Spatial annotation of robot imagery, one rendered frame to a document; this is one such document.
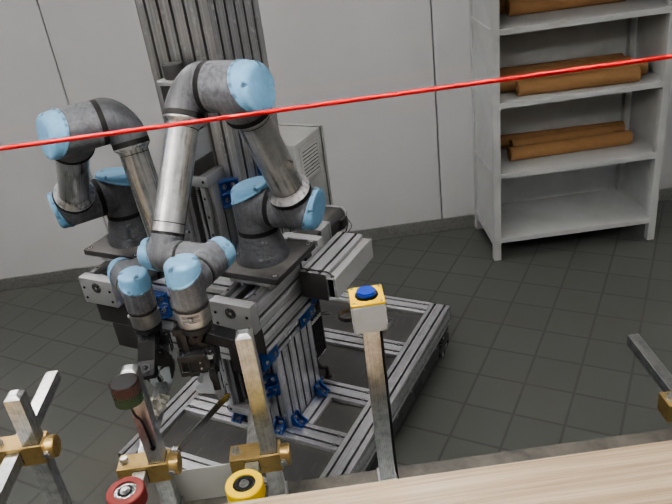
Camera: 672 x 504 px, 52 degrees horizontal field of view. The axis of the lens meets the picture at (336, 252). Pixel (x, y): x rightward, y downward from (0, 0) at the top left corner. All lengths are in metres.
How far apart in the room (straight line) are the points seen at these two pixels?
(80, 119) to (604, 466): 1.39
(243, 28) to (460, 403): 1.74
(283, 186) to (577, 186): 2.91
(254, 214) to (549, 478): 0.98
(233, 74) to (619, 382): 2.17
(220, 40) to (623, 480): 1.46
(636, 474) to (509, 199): 2.99
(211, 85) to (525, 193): 3.01
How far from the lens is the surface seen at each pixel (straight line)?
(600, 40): 4.19
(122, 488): 1.58
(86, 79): 4.04
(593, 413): 2.98
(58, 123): 1.80
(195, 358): 1.54
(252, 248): 1.93
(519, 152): 3.88
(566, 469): 1.49
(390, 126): 4.01
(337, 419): 2.64
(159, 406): 1.82
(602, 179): 4.47
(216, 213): 2.11
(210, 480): 1.74
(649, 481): 1.49
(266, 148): 1.66
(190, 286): 1.44
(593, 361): 3.24
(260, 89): 1.56
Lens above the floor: 1.96
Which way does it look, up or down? 28 degrees down
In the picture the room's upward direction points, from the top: 8 degrees counter-clockwise
